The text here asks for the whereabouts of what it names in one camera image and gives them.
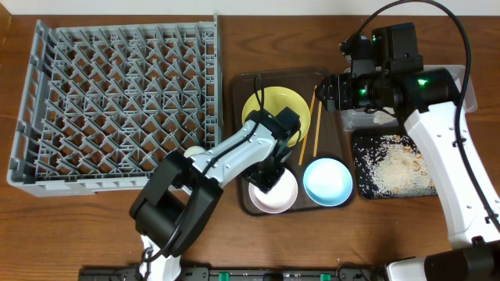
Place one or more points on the brown serving tray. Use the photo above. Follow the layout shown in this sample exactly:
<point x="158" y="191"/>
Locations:
<point x="332" y="141"/>

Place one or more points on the black waste tray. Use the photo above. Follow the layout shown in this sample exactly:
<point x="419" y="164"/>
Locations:
<point x="363" y="164"/>

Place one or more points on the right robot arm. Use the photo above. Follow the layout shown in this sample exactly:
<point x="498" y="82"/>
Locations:
<point x="387" y="71"/>

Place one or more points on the wooden chopstick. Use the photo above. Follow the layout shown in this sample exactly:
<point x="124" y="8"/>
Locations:
<point x="304" y="141"/>
<point x="317" y="131"/>

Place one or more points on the grey plastic dish rack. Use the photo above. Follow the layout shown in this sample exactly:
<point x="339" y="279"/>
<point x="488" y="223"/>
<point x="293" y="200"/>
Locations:
<point x="102" y="106"/>

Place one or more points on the clear plastic bin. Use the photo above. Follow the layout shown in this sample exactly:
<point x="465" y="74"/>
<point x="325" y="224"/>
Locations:
<point x="356" y="119"/>

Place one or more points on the rice food waste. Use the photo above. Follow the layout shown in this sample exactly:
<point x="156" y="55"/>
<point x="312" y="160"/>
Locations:
<point x="394" y="166"/>

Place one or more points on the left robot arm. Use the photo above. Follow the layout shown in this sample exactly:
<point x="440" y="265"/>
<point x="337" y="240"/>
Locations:
<point x="176" y="203"/>

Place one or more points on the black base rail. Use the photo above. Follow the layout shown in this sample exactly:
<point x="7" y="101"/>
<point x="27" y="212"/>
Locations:
<point x="349" y="273"/>

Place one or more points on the yellow plate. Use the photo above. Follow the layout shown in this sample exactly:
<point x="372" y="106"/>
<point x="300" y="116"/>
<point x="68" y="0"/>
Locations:
<point x="277" y="98"/>

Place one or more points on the white paper cup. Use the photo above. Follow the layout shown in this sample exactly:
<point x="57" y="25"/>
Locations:
<point x="193" y="150"/>

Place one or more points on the white pink bowl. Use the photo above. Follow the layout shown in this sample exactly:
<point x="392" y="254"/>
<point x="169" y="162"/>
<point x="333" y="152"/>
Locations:
<point x="280" y="198"/>

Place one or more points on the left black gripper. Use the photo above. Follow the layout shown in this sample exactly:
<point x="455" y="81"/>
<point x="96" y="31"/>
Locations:
<point x="266" y="179"/>

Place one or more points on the light blue bowl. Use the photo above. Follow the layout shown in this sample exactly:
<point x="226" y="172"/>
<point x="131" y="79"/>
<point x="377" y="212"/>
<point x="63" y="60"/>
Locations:
<point x="328" y="182"/>

